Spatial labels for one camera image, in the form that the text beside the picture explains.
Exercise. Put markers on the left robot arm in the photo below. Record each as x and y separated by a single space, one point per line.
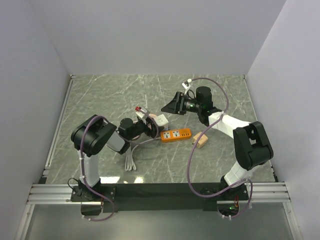
91 136

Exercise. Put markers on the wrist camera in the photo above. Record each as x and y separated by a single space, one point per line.
187 85
142 113

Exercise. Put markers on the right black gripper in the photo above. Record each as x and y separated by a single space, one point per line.
176 105

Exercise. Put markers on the orange power strip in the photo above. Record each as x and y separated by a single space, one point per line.
175 135

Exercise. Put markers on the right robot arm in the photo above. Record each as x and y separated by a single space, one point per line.
251 143

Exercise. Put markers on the pink round power socket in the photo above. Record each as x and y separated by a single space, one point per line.
151 119

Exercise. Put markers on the white square smart plug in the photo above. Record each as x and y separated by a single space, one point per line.
161 121

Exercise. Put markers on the aluminium rail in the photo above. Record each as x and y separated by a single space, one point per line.
49 194

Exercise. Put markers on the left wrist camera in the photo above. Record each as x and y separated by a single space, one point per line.
142 113

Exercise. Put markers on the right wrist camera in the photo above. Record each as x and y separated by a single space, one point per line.
187 85

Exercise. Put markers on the black base bar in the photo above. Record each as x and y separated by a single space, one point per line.
149 197

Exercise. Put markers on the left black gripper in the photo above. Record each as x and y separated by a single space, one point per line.
152 132

